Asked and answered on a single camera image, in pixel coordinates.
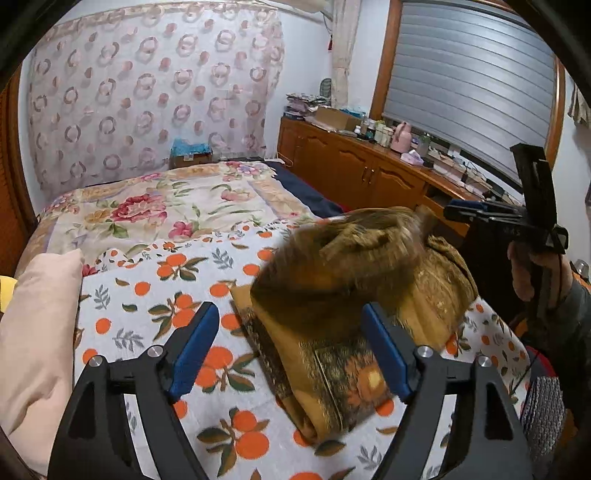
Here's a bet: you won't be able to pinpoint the brown gold patterned garment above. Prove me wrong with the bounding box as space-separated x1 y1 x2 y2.
230 206 478 443

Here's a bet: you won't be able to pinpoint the floral rose bed quilt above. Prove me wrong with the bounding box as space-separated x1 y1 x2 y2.
16 160 319 274

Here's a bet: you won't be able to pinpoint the white bottles on sideboard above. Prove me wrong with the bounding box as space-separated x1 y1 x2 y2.
353 119 393 148

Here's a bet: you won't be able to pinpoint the box with blue cloth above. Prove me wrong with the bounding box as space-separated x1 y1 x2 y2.
169 138 212 169

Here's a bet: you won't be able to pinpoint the person's right hand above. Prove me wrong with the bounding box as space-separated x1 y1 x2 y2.
507 242 573 308

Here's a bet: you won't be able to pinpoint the navy blue bed sheet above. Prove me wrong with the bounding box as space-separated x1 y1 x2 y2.
266 161 344 219

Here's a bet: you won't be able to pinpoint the sheer circle patterned curtain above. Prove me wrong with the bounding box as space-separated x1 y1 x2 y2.
27 2 284 200

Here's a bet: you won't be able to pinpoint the grey window roller blind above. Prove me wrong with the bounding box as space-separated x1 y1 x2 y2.
384 1 556 184

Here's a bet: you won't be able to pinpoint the stack of folded fabrics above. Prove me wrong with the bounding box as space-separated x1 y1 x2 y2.
283 93 329 120

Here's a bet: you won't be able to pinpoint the beige tied side curtain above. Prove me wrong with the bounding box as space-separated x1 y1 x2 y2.
331 0 361 109

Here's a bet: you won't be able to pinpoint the orange fruit print blanket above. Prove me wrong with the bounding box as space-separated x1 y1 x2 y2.
71 216 535 480

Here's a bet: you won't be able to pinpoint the pink tissue pack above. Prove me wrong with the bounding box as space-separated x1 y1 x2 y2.
401 150 424 166

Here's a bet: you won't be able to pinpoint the cardboard box on sideboard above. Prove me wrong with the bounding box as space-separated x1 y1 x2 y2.
314 106 362 132

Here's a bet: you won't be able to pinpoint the yellow plush toy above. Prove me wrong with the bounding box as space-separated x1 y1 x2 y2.
0 275 17 314

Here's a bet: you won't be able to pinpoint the pink thermos jug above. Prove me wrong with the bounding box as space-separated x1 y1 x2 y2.
391 121 413 154

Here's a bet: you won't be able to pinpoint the long wooden sideboard cabinet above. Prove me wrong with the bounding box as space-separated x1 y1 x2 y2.
276 115 523 241

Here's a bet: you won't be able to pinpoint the pale pink pillow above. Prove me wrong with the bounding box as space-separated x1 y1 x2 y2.
1 250 83 475

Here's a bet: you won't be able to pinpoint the brown louvered wooden wardrobe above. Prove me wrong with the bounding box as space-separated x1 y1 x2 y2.
0 65 37 277

